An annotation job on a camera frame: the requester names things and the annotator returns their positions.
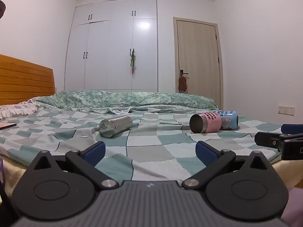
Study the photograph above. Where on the silver steel cup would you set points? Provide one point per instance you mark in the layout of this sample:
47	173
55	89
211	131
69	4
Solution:
116	125

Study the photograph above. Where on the beige wooden door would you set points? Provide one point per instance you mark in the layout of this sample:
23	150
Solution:
197	59

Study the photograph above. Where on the green hanging ornament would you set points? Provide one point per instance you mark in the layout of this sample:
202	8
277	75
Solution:
133	62

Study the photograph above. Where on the orange wooden headboard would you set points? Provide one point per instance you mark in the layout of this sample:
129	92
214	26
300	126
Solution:
23	80

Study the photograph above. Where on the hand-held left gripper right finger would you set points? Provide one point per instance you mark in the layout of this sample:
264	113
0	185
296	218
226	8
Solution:
205	151

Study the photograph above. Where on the purple cloth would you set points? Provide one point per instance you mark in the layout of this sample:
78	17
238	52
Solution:
294	205

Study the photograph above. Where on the dark round object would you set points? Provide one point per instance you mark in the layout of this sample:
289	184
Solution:
2	9

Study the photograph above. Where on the green floral quilt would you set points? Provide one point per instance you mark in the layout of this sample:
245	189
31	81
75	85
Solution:
123	99

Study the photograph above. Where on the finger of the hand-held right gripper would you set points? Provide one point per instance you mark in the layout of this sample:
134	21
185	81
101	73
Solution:
292	128
267	139

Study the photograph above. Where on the dark phone on bed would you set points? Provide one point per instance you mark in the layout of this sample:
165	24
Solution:
6	126

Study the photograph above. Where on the white frilled pillow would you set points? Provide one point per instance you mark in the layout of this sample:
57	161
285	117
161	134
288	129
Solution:
16	110

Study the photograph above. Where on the white wall socket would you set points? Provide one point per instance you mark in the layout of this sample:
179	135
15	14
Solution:
286	110

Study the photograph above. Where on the green checkered bed sheet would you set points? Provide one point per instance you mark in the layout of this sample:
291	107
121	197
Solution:
146	151

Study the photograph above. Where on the white wardrobe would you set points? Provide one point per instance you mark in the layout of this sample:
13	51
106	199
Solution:
111	47

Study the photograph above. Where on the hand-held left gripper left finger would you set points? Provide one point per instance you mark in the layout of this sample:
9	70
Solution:
95	151

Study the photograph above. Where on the blue printed cup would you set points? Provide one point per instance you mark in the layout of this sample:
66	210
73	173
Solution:
228	120

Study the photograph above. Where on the pink steel cup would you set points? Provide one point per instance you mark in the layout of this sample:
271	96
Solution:
206	123

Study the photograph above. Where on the yellow fleece blanket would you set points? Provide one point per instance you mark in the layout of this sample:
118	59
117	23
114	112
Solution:
13	172

